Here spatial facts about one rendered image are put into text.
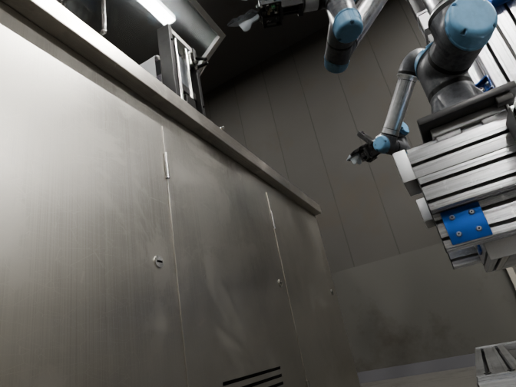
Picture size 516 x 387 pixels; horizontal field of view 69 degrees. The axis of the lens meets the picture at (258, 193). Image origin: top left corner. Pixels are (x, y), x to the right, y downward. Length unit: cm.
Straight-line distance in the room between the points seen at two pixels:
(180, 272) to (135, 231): 12
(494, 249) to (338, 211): 256
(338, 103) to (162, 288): 352
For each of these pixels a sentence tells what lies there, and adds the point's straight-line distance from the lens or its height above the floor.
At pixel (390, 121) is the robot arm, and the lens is 181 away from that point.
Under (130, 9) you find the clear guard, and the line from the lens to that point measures 191.
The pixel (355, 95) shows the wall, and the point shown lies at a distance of 399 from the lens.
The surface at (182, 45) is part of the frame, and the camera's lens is 148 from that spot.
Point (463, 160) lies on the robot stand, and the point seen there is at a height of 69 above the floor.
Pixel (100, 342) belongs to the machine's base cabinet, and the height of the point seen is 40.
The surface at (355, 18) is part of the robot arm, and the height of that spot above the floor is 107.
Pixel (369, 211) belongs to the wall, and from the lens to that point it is 351.
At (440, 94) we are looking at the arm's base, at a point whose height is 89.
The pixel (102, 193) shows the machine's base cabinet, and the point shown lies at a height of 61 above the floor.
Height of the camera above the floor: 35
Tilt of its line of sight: 23 degrees up
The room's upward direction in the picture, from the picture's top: 12 degrees counter-clockwise
